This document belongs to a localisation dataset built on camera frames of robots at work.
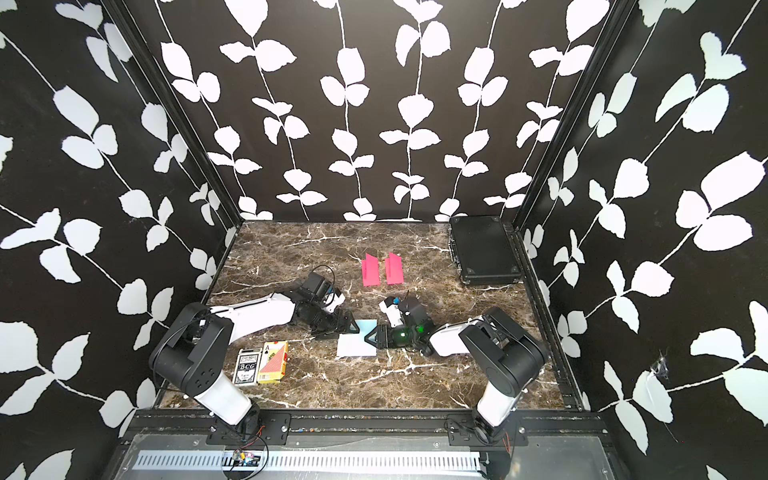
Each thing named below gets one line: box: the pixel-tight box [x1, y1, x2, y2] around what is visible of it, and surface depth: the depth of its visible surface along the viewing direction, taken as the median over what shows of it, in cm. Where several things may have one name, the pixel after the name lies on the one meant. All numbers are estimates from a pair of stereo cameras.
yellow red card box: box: [258, 340, 289, 384], surface depth 86 cm
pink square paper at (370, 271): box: [362, 253, 381, 287], surface depth 106 cm
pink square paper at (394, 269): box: [385, 252, 404, 285], surface depth 106 cm
